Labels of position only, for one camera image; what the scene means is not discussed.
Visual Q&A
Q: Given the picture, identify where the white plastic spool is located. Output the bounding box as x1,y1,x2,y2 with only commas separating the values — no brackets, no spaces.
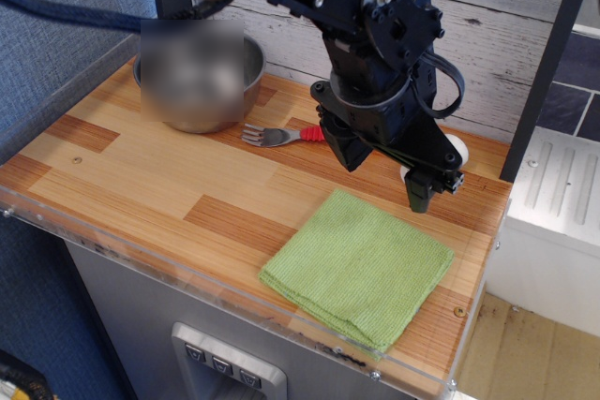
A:
399,133,469,182

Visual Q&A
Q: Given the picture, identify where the white grooved appliance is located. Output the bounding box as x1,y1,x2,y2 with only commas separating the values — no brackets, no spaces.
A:
487,127,599,335

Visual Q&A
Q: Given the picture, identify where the green towel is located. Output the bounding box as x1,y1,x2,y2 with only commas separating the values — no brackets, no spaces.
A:
259,190,455,352

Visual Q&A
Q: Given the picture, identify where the grey metal cabinet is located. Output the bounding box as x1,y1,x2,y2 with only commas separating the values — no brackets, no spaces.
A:
67,244,407,399

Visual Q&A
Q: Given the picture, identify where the clear acrylic edge guard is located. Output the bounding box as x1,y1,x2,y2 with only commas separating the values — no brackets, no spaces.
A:
1,174,510,399

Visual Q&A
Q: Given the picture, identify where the braided black cable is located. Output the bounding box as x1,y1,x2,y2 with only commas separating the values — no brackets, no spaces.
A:
0,0,226,37

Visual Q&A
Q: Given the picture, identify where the dark vertical post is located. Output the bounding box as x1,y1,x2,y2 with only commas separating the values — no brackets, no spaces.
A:
500,0,583,183

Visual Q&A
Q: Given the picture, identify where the silver button panel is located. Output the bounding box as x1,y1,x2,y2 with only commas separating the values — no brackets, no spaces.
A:
172,322,288,399

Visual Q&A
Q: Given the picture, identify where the fork with red handle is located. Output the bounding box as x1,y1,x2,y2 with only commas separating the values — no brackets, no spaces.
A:
241,124,325,148

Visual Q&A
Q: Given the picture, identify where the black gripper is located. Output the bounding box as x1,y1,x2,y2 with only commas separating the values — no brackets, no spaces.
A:
310,53,465,214

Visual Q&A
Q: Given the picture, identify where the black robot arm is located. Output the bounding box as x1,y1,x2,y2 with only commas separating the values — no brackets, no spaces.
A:
207,0,465,213

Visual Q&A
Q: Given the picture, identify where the stainless steel bowl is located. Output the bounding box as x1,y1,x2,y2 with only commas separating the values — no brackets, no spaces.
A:
133,35,266,134

